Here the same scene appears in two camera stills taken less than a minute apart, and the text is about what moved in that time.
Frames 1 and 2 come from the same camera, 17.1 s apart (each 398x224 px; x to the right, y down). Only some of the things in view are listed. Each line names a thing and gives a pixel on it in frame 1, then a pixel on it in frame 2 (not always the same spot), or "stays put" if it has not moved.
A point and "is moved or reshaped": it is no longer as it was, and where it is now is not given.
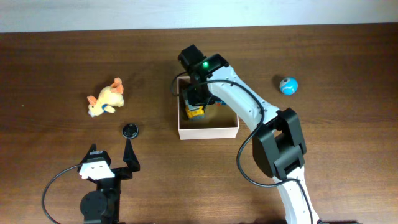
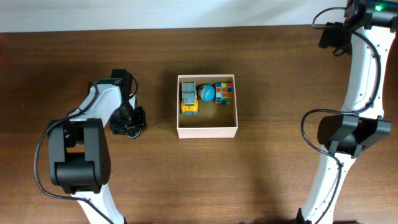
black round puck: (130, 130) stays put
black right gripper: (199, 97) → (329, 37)
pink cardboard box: (220, 121) stays put
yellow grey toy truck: (194, 112) is moved or reshaped
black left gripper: (132, 162) → (142, 119)
